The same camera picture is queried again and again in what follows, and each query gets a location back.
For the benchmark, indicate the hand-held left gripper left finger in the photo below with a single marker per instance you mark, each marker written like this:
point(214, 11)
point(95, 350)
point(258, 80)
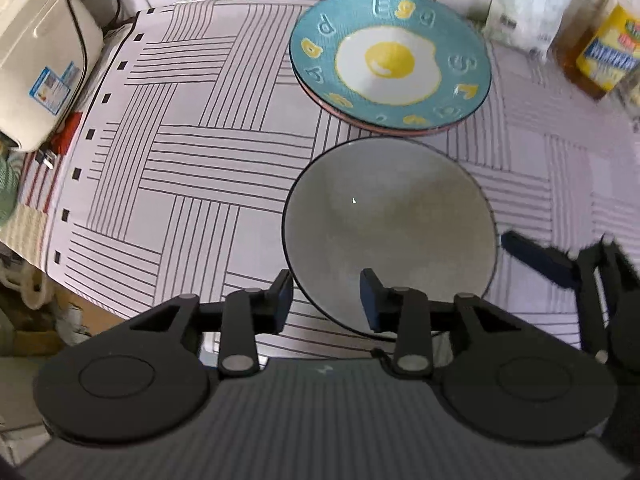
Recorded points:
point(282, 305)

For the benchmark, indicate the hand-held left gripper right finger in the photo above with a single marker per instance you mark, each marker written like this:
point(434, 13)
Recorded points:
point(369, 302)

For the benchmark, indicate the blue egg print plate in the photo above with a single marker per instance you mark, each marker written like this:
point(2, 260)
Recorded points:
point(385, 60)

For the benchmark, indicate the striped white tablecloth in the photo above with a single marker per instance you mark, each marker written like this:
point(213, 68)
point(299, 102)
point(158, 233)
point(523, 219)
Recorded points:
point(200, 160)

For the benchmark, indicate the brown cardboard box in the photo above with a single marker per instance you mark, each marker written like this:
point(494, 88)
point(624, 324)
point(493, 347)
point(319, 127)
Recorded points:
point(30, 340)

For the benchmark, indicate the white bowl with dark rim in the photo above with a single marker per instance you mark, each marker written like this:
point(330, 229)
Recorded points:
point(390, 230)

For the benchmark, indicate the cooking oil bottle yellow label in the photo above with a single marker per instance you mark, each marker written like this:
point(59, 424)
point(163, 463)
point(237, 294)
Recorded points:
point(600, 45)

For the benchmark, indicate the white rabbit print plate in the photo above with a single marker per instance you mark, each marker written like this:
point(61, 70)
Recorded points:
point(385, 132)

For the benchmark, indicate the white plastic bag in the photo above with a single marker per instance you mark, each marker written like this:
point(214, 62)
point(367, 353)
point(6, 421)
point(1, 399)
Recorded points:
point(525, 5)

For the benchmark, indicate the white rice cooker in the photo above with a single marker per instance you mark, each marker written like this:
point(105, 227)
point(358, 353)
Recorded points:
point(40, 55)

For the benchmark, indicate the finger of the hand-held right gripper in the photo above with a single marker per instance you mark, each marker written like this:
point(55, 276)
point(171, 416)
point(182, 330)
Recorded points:
point(535, 257)
point(617, 280)

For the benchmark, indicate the green cloth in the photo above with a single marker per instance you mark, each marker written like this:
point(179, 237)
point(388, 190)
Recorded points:
point(7, 187)

